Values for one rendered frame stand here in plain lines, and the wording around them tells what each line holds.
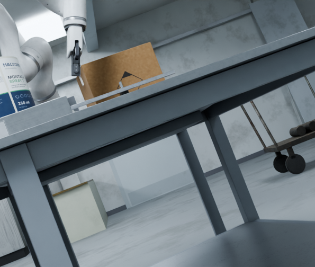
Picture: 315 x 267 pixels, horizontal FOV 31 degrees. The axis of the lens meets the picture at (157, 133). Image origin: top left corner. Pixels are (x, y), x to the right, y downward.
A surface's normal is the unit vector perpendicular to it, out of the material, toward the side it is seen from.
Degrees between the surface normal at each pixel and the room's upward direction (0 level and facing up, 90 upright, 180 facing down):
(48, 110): 90
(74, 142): 90
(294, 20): 79
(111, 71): 90
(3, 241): 90
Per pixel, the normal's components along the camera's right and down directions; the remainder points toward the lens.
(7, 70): 0.73, -0.31
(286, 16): 0.00, -0.24
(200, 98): 0.25, -0.13
